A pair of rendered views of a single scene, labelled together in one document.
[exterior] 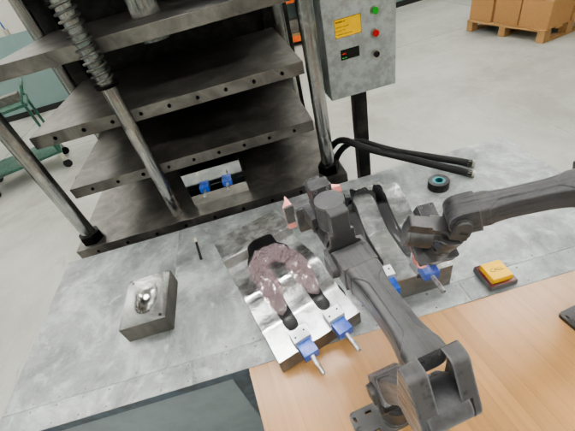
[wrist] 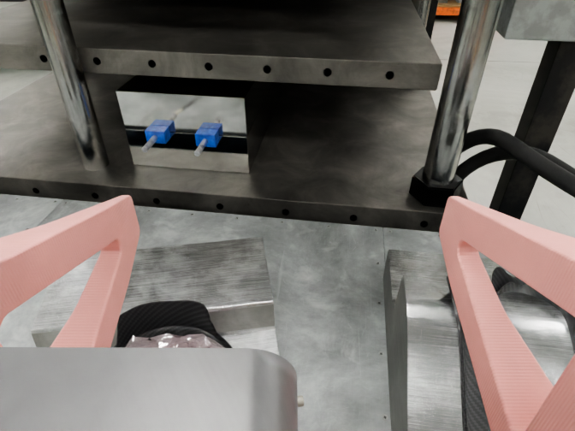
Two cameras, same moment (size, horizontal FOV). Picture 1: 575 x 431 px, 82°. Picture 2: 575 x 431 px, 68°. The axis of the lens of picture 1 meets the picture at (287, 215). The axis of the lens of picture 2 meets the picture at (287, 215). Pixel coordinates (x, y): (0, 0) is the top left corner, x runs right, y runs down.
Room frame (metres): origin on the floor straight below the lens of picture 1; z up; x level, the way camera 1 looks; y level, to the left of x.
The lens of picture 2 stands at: (0.55, -0.07, 1.28)
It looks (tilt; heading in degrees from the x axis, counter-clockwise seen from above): 37 degrees down; 9
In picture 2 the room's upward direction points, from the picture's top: straight up
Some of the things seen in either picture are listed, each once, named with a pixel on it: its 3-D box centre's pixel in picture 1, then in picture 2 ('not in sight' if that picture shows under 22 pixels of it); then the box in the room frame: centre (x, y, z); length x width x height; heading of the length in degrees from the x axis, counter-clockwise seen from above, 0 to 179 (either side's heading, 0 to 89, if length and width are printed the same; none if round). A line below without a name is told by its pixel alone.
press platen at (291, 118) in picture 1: (195, 125); (206, 20); (1.72, 0.34, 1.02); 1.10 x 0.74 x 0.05; 91
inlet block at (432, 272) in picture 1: (430, 273); not in sight; (0.53, -0.33, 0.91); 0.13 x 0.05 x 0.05; 1
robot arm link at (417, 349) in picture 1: (389, 322); not in sight; (0.28, -0.11, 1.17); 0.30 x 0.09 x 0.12; 9
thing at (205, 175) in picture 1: (214, 157); (216, 91); (1.59, 0.29, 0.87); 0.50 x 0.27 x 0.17; 1
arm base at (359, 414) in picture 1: (394, 406); not in sight; (0.27, -0.12, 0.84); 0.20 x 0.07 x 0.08; 99
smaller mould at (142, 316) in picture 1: (151, 304); not in sight; (0.76, 0.53, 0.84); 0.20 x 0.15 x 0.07; 1
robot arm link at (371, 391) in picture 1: (389, 391); not in sight; (0.28, -0.11, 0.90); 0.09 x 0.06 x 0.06; 99
